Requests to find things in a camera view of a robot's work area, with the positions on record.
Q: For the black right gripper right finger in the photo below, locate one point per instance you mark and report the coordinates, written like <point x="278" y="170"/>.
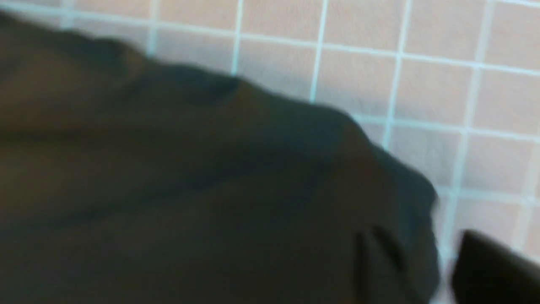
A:
<point x="487" y="272"/>

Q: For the dark gray long-sleeved shirt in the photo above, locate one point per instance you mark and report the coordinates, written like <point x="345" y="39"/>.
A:
<point x="125" y="180"/>

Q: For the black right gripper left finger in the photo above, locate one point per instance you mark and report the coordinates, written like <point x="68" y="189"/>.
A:
<point x="379" y="275"/>

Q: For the pink checkered tablecloth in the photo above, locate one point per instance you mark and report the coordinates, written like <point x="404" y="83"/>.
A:
<point x="449" y="87"/>

